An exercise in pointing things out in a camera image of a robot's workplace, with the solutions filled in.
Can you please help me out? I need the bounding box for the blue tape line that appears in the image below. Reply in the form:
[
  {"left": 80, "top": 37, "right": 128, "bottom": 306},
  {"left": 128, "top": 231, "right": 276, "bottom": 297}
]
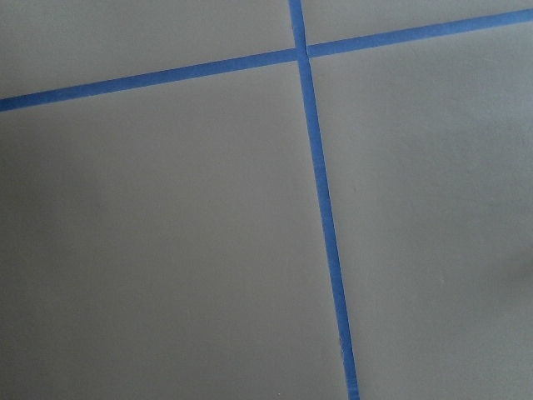
[{"left": 1, "top": 8, "right": 532, "bottom": 113}]

